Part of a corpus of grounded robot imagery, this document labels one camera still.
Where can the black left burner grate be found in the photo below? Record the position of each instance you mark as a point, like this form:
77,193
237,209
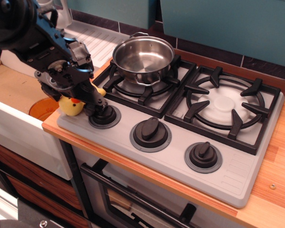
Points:
153,100

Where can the black stove knob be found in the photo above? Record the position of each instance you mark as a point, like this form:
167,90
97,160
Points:
203,157
150,135
105,119

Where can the oven door with black handle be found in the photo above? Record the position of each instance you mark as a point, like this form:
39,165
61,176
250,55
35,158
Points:
128,201

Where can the black right burner grate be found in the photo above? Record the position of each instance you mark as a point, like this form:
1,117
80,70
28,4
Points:
232,110

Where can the orange plastic plate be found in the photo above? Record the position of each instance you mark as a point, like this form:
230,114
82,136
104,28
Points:
43,108

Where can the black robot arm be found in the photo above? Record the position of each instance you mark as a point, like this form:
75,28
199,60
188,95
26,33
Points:
23,24

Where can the black middle stove knob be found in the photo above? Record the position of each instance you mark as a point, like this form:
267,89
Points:
150,135

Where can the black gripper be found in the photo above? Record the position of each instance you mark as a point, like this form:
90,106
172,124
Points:
59,73

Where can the white toy sink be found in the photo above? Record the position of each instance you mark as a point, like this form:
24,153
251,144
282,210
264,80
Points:
19,90

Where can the stainless steel pan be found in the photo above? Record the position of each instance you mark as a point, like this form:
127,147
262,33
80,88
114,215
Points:
143,59

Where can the grey toy faucet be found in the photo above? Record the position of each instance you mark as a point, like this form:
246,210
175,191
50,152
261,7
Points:
64,15

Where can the wooden drawer fronts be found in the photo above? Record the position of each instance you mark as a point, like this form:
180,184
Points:
44,190

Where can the black burner grate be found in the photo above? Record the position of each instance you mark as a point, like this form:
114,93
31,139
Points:
153,100
232,110

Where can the grey toy stove top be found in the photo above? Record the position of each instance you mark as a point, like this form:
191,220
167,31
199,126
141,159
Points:
231,183

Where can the black left stove knob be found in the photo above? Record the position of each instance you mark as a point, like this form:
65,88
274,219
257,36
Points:
105,119

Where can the black right stove knob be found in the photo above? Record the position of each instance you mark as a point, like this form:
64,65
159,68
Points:
203,157

